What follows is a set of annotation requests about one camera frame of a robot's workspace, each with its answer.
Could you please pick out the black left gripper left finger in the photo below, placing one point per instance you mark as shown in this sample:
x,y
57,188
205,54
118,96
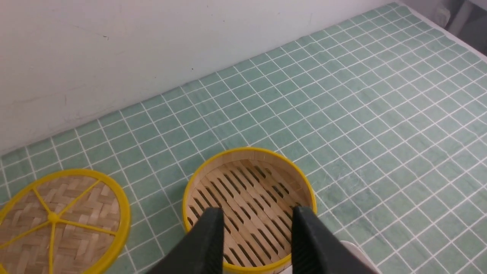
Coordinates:
x,y
201,251

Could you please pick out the yellow bamboo steamer lid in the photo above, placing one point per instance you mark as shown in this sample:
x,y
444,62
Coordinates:
x,y
73,221

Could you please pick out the yellow bamboo steamer basket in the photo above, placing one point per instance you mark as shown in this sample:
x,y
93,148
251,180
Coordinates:
x,y
257,190

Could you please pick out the green checkered tablecloth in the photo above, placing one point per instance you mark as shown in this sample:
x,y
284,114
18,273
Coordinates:
x,y
385,115

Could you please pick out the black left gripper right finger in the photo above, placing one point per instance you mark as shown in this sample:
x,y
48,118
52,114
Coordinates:
x,y
315,249

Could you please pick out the white square plate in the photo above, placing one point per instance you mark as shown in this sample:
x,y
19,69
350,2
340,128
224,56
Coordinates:
x,y
357,252

